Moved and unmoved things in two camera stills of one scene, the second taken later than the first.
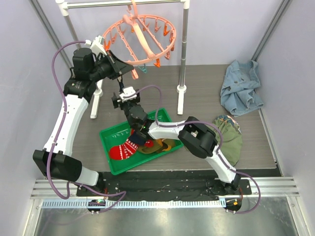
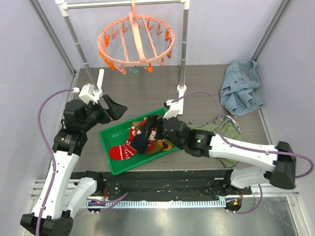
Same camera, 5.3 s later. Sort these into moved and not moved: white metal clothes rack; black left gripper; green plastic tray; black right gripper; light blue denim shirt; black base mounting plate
Moved: black right gripper; black left gripper
Not moved: white metal clothes rack; green plastic tray; black base mounting plate; light blue denim shirt
